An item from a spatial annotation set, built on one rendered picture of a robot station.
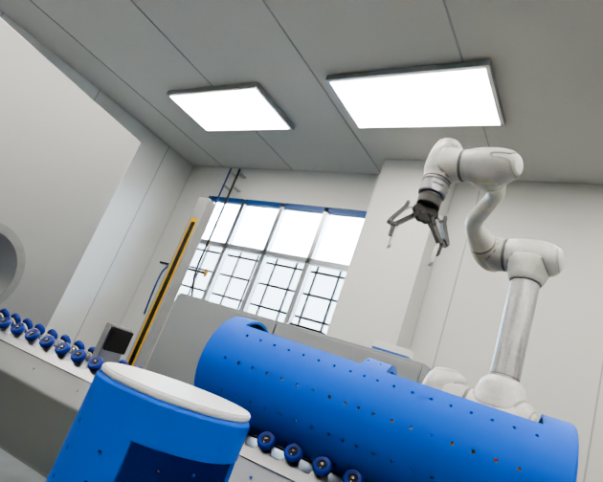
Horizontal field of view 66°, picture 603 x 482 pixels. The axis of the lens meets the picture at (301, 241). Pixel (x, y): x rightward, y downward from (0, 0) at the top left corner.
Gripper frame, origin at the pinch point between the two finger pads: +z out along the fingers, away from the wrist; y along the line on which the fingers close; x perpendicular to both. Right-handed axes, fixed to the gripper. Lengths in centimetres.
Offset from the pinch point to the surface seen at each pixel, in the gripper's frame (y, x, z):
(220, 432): -28, -52, 62
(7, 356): -104, 27, 76
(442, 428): 13, -30, 46
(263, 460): -18, -12, 68
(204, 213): -78, 57, -2
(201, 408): -32, -55, 60
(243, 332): -36, -5, 42
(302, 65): -98, 176, -184
